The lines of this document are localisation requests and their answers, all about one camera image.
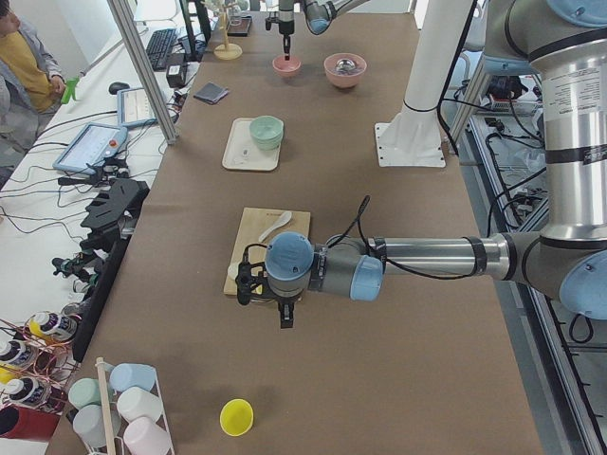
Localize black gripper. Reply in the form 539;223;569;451
278;20;294;59
275;294;300;329

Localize small pink bowl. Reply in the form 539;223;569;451
272;55;302;78

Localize white ceramic spoon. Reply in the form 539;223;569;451
258;210;292;243

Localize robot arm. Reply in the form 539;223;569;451
236;1;606;327
266;0;366;61

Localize large pink bowl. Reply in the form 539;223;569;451
323;52;367;88

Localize dark wooden tray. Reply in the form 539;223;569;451
227;16;252;37

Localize wooden jewellery tree stand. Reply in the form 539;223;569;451
203;0;248;60

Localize white toy bun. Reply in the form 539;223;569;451
228;263;239;280

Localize bamboo cutting board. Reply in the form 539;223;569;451
223;207;312;302

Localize grey folded cloth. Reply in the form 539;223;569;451
193;82;230;104

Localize stacked green bowls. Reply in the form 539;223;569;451
248;116;284;151

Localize black power adapter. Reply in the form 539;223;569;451
165;52;188;88

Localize yellow plastic cup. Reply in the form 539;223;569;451
219;398;254;437

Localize cream rabbit tray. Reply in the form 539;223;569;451
222;118;281;172

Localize black keyboard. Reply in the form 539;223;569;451
145;28;177;71

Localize blue cup on rack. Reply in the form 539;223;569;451
109;363;156;392

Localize black computer mouse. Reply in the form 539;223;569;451
108;82;130;95

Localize white cup on rack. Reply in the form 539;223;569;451
117;387;162;422

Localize pink cup on rack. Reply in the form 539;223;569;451
123;416;171;455

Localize wooden cup rack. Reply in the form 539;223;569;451
95;356;175;454

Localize black slotted stand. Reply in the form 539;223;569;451
80;178;150;252

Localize green cup on rack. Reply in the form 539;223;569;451
67;377;101;410

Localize blue teach pendant tablet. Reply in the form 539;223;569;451
52;122;128;174

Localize green toy figure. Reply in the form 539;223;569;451
61;77;80;104

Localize grey cup on rack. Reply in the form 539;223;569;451
72;405;106;447

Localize yellow paint bottle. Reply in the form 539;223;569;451
30;312;78;342

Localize person in yellow shirt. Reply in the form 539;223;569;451
1;1;65;154

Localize red container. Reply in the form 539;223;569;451
0;406;61;443

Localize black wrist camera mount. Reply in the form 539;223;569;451
235;243;266;306

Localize aluminium frame post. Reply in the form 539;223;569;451
107;0;177;145

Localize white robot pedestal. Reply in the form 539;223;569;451
376;0;476;168

